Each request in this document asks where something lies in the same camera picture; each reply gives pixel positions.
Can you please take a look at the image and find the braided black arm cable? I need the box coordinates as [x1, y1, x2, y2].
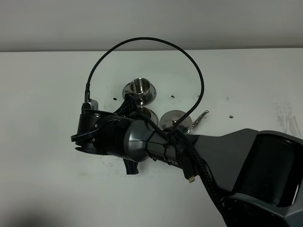
[132, 111, 240, 227]

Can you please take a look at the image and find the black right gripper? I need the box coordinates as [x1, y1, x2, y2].
[71, 94, 139, 175]

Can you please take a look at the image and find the stainless steel teacup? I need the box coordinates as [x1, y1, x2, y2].
[138, 106, 153, 119]
[130, 78, 151, 100]

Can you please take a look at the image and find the stainless steel saucer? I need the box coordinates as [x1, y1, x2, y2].
[122, 82, 156, 106]
[151, 110, 159, 126]

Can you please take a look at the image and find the near stainless steel teacup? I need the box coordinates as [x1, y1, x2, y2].
[138, 106, 153, 119]

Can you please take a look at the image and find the stainless steel teapot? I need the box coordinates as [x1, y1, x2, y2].
[159, 109, 210, 134]

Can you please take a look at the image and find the far stainless steel saucer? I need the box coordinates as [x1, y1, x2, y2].
[122, 82, 156, 106]

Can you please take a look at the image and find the black right camera cable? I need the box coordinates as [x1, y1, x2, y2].
[84, 36, 205, 133]

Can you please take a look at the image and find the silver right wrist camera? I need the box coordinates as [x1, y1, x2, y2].
[81, 99, 98, 112]

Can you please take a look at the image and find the near stainless steel saucer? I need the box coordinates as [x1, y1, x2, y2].
[151, 110, 159, 126]

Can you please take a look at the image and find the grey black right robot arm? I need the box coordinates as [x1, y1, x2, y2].
[71, 96, 303, 227]

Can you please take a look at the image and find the far stainless steel teacup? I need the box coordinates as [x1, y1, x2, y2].
[130, 78, 151, 100]

